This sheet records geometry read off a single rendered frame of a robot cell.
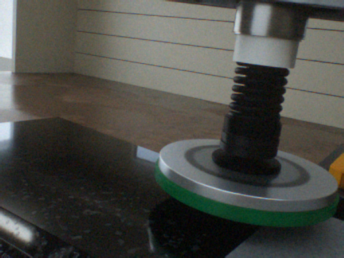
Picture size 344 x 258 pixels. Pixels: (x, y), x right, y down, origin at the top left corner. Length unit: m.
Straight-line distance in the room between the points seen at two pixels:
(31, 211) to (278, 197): 0.25
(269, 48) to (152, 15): 7.61
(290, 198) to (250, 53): 0.16
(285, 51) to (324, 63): 6.10
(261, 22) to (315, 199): 0.19
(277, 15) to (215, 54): 6.75
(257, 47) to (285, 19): 0.04
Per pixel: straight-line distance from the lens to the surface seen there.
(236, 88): 0.43
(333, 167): 0.95
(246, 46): 0.42
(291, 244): 0.43
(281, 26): 0.41
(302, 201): 0.39
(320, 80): 6.53
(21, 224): 0.41
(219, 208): 0.37
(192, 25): 7.43
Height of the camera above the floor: 1.01
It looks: 13 degrees down
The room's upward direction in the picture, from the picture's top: 7 degrees clockwise
